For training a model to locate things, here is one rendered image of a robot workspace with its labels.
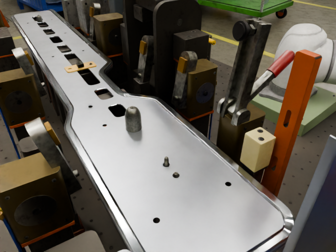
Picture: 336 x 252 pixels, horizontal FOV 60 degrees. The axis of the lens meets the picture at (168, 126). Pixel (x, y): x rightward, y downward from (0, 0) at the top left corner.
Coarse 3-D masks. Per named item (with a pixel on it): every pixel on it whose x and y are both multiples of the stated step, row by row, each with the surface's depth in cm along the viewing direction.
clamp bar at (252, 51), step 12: (240, 24) 42; (252, 24) 45; (264, 24) 43; (240, 36) 43; (252, 36) 45; (264, 36) 44; (240, 48) 47; (252, 48) 44; (240, 60) 48; (252, 60) 45; (240, 72) 49; (252, 72) 47; (228, 84) 50; (240, 84) 49; (252, 84) 48; (228, 96) 51; (240, 96) 48; (240, 108) 50
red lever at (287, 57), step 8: (280, 56) 52; (288, 56) 51; (272, 64) 52; (280, 64) 51; (288, 64) 52; (264, 72) 52; (272, 72) 51; (256, 80) 52; (264, 80) 51; (256, 88) 51; (232, 104) 52; (232, 112) 51
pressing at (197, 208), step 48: (48, 48) 94; (96, 48) 93; (96, 96) 68; (144, 96) 68; (96, 144) 54; (144, 144) 54; (192, 144) 54; (144, 192) 44; (192, 192) 44; (240, 192) 44; (144, 240) 38; (192, 240) 38; (240, 240) 38
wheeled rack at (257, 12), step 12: (204, 0) 464; (216, 0) 458; (228, 0) 458; (240, 0) 458; (252, 0) 458; (276, 0) 458; (288, 0) 461; (240, 12) 427; (252, 12) 414; (264, 12) 410; (276, 12) 478
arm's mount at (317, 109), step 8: (320, 88) 122; (256, 96) 118; (312, 96) 117; (320, 96) 117; (328, 96) 117; (256, 104) 115; (264, 104) 113; (272, 104) 113; (280, 104) 113; (312, 104) 112; (320, 104) 112; (328, 104) 112; (272, 112) 111; (304, 112) 108; (312, 112) 108; (320, 112) 108; (328, 112) 114; (272, 120) 112; (304, 120) 104; (312, 120) 105; (320, 120) 112; (304, 128) 104
